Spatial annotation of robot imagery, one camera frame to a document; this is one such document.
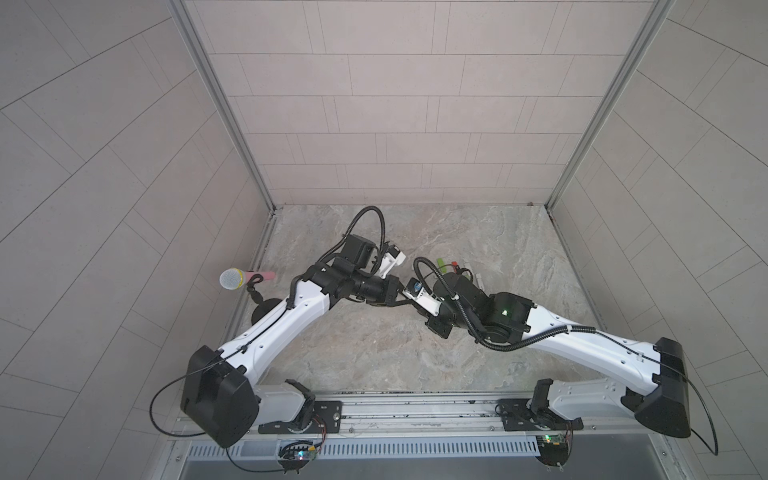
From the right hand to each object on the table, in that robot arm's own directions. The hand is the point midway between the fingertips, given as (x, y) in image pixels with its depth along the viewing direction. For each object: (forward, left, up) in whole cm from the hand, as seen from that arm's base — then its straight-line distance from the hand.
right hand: (420, 310), depth 72 cm
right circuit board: (-28, -29, -18) cm, 44 cm away
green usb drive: (+25, -10, -17) cm, 32 cm away
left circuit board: (-26, +30, -13) cm, 42 cm away
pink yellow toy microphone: (+5, +42, +12) cm, 44 cm away
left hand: (+1, +1, +4) cm, 4 cm away
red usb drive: (+24, -14, -16) cm, 32 cm away
